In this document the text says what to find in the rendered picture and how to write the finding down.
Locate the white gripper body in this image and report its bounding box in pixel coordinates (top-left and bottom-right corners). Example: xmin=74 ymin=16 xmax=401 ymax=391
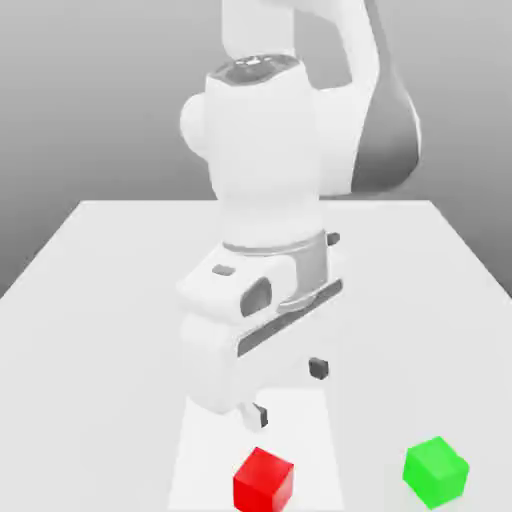
xmin=178 ymin=278 xmax=348 ymax=417

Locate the small red cube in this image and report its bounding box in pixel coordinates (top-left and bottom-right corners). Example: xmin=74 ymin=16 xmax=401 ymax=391
xmin=232 ymin=446 xmax=296 ymax=512

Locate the small green cube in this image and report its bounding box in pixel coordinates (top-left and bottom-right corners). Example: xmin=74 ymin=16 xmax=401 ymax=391
xmin=401 ymin=435 xmax=471 ymax=512

